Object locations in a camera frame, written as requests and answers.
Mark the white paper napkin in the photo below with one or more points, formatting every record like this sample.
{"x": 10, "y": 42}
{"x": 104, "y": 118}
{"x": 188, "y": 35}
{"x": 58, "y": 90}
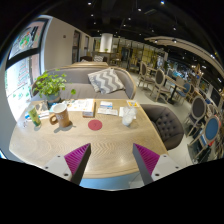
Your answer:
{"x": 121, "y": 111}

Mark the green potted plant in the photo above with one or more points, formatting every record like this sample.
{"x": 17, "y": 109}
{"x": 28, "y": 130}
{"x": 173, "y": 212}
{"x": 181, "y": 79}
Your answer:
{"x": 50, "y": 85}

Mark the group of ceiling lights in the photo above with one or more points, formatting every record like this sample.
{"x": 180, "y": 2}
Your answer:
{"x": 138, "y": 10}

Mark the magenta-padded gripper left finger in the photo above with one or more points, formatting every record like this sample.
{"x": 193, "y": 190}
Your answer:
{"x": 76, "y": 159}

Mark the grey curved sofa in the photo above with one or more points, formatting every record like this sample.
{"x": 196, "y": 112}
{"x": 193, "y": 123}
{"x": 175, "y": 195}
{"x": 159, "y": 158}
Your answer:
{"x": 78, "y": 87}

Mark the grey white chevron pillow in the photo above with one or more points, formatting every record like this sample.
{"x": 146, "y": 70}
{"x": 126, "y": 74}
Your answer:
{"x": 106, "y": 80}

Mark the group of wooden chairs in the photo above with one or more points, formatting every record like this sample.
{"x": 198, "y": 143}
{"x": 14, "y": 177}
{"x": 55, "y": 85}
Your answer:
{"x": 196, "y": 110}

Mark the clear green-labelled drink bottle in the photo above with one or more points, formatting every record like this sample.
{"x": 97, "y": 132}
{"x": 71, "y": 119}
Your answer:
{"x": 34, "y": 116}

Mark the dark tufted armchair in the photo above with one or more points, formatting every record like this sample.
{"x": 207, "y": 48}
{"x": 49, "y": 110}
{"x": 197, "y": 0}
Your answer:
{"x": 166, "y": 125}

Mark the yellow square card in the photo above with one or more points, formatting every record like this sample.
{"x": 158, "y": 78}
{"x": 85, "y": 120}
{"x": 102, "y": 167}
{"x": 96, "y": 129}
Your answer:
{"x": 132, "y": 103}

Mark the flat round red coaster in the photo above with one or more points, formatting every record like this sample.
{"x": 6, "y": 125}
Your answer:
{"x": 95, "y": 125}

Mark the tan ceramic mug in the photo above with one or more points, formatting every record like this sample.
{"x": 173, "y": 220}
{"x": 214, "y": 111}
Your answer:
{"x": 62, "y": 116}

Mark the clear plastic cup with straw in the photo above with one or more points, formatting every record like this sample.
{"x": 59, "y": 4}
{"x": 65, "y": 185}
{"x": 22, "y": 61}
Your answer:
{"x": 128, "y": 116}

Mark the printed paper menu sheet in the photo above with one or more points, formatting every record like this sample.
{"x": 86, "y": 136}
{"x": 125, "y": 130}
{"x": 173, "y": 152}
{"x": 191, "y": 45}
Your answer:
{"x": 77, "y": 104}

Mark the white round pillar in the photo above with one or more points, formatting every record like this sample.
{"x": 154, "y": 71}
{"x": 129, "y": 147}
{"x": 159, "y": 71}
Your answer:
{"x": 106, "y": 42}

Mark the white paper leaflet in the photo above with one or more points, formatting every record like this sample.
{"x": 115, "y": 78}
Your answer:
{"x": 107, "y": 111}

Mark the blue white printed card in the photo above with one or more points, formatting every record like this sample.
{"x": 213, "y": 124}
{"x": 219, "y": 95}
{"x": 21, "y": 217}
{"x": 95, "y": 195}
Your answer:
{"x": 106, "y": 104}

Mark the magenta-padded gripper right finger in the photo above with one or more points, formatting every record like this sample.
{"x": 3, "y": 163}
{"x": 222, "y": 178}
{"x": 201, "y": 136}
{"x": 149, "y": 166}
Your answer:
{"x": 148, "y": 159}

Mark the colourful window poster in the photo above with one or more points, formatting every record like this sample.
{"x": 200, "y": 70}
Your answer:
{"x": 26, "y": 38}

